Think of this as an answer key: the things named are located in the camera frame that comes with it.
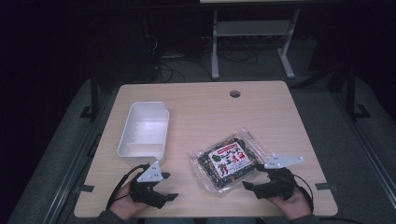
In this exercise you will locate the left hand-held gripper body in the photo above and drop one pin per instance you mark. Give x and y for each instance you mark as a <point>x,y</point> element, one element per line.
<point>149,175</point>

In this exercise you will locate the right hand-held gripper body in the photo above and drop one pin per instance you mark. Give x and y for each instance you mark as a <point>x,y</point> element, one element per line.
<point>280,183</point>

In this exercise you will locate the clear snack packet red label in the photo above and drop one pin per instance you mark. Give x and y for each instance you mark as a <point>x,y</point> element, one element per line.
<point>225,161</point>

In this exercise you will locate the white plastic container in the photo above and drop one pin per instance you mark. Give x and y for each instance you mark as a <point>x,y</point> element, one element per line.
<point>144,132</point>

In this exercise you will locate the person's right hand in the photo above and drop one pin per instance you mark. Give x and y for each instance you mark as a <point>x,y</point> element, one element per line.
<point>295,207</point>

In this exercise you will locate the person's left hand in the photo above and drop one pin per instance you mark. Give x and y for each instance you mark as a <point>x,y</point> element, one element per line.
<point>126,207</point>

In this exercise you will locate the black tape strip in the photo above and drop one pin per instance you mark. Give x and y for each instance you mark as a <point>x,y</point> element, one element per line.
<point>84,188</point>
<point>325,186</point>

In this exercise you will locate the black metal stand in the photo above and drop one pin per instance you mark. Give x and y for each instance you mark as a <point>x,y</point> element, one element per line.
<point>351,93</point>
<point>94,99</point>

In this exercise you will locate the white metal desk frame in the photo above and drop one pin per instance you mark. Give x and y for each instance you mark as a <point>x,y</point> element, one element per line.
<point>253,28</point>

